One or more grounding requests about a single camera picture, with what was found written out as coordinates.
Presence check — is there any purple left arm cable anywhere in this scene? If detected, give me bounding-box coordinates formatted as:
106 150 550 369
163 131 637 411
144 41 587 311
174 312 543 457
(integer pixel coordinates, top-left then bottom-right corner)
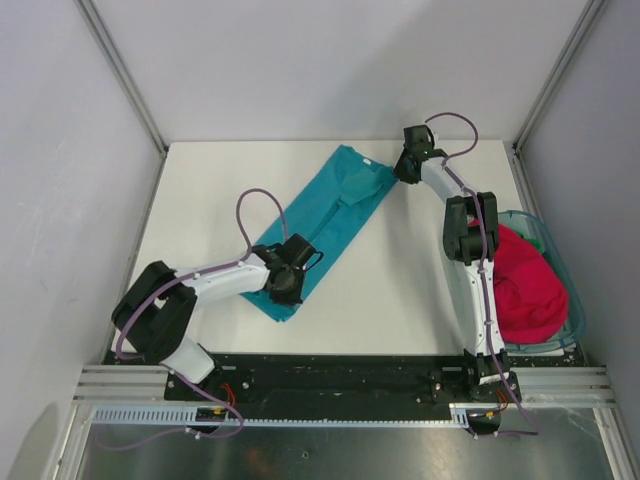
94 188 289 451

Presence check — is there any right aluminium corner post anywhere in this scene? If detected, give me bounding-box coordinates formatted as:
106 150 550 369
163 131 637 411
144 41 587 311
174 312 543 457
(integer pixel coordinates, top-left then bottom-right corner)
512 0 609 151

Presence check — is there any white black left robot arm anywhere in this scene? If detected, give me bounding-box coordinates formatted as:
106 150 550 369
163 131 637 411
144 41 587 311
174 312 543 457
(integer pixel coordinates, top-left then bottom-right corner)
111 234 324 400

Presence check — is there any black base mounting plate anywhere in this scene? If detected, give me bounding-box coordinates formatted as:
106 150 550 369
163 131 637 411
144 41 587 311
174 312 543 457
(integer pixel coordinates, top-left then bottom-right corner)
164 354 521 419

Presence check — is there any clear blue plastic bin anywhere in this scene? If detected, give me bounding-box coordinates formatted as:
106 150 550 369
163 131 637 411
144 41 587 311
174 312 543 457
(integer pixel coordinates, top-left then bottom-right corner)
493 210 586 355

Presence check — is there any magenta red t-shirt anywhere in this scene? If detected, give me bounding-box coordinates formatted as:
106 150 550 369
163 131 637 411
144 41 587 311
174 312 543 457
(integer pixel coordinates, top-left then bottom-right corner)
484 225 569 350

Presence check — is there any aluminium corner post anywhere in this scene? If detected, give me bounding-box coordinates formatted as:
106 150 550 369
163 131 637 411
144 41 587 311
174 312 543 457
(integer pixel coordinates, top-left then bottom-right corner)
74 0 169 154
512 0 609 151

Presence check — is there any green t-shirt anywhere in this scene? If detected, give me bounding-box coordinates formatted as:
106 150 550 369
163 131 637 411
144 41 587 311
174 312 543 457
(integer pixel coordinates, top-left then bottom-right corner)
526 238 546 254

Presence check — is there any white slotted cable duct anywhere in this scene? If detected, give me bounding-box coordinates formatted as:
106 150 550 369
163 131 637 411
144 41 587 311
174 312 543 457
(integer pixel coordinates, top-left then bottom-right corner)
92 404 500 428

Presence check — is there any aluminium frame rail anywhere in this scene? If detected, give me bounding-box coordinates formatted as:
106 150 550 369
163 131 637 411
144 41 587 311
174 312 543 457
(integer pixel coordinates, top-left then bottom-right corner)
73 365 168 405

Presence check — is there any left aluminium corner post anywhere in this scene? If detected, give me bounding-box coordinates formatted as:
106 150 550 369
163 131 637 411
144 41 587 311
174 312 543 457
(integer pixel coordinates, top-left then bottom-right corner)
74 0 169 154

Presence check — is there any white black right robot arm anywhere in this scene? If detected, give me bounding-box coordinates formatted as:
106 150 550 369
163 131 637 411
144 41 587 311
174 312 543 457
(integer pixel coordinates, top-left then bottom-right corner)
393 124 509 401

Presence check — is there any teal t-shirt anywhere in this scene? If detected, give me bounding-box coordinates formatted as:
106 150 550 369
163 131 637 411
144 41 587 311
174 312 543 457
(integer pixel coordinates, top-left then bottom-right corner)
238 144 400 325

